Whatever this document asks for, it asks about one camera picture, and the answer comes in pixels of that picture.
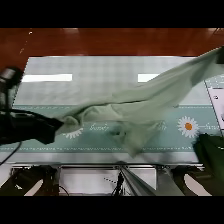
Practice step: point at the pale green shirt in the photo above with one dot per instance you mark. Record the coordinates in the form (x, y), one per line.
(143, 103)

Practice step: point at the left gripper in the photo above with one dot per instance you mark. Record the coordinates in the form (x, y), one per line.
(48, 128)

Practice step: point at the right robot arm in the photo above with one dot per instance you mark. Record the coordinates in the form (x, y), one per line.
(210, 156)

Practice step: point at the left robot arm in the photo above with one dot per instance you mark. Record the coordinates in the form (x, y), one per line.
(16, 126)

